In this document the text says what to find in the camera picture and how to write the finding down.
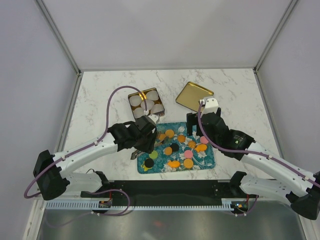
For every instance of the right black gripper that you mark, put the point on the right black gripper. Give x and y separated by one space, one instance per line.
192 120

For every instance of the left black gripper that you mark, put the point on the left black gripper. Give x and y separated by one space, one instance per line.
148 148

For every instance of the metal serving tongs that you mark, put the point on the metal serving tongs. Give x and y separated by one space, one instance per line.
140 151

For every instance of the gold tin lid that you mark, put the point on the gold tin lid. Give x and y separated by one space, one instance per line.
191 94

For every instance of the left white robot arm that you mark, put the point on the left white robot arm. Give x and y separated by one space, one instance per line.
56 174

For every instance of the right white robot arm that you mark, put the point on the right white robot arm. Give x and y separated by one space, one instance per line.
291 185

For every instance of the pink sandwich cookie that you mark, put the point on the pink sandwich cookie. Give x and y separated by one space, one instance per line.
203 140
188 154

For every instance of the white paper cup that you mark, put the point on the white paper cup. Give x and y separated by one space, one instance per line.
147 104
157 109
152 95
139 112
135 100

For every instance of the orange swirl cookie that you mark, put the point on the orange swirl cookie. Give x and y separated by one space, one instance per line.
192 144

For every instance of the orange fish cookie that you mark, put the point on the orange fish cookie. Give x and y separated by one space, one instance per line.
173 164
201 148

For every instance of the orange chip cookie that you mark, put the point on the orange chip cookie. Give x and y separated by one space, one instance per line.
181 138

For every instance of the green round cookie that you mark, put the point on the green round cookie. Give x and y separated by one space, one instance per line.
153 155

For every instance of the black sandwich cookie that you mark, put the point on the black sandwich cookie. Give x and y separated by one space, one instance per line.
174 147
149 163

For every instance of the square cookie tin box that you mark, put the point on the square cookie tin box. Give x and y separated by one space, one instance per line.
143 96

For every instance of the teal floral tray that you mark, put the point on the teal floral tray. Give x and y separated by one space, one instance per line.
177 151

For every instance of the orange dotted round cookie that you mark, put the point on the orange dotted round cookie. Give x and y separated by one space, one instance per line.
188 163

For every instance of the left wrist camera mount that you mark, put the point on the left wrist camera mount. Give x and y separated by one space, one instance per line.
153 118

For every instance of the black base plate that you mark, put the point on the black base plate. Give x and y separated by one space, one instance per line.
168 192

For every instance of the white slotted cable duct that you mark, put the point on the white slotted cable duct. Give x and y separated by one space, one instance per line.
98 205

